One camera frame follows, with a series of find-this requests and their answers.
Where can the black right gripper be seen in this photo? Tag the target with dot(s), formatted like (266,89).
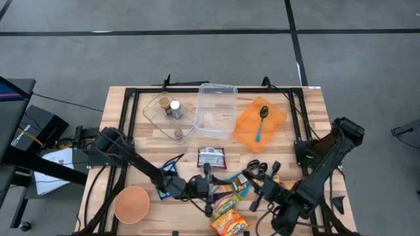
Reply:
(270,190)

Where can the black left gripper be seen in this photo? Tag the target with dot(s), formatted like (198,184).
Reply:
(200,187)

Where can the brown seasoning packet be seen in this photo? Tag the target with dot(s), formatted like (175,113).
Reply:
(241,183)

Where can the yellow green ramen packet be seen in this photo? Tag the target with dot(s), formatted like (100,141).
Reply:
(289,184)

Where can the blue ramen packet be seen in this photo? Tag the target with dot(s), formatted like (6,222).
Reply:
(162,196)

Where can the orange plate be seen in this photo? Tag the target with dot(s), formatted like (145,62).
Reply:
(275,121)

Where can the small brown-lid spice jar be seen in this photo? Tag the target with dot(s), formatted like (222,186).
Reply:
(178,133)

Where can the white-lid spice jar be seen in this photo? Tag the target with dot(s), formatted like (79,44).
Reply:
(175,105)

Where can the gold-capped sesame jar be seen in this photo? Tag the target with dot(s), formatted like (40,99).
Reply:
(164,103)

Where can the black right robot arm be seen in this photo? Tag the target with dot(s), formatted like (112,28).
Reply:
(321,177)

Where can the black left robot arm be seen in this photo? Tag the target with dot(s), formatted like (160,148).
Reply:
(141,164)

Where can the chili shrimp ramen packet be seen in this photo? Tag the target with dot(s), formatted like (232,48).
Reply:
(224,206)

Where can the clear deep plastic container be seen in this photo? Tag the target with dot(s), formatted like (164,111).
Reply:
(216,108)

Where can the small black wedge piece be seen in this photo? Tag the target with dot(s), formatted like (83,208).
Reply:
(338,201)

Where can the orange bowl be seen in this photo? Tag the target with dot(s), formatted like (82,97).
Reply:
(131,204)

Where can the clear shallow plastic tray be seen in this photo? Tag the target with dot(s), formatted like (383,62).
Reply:
(154,114)

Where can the black stand leg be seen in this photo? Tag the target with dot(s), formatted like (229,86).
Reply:
(397,131)

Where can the white paper sheet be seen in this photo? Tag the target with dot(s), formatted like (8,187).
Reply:
(52,170)

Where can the black box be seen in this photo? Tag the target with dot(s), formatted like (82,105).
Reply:
(36,124)

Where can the black caster wheel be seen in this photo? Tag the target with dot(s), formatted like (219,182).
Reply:
(25,226)

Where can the black desk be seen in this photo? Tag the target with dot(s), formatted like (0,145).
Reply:
(10,131)

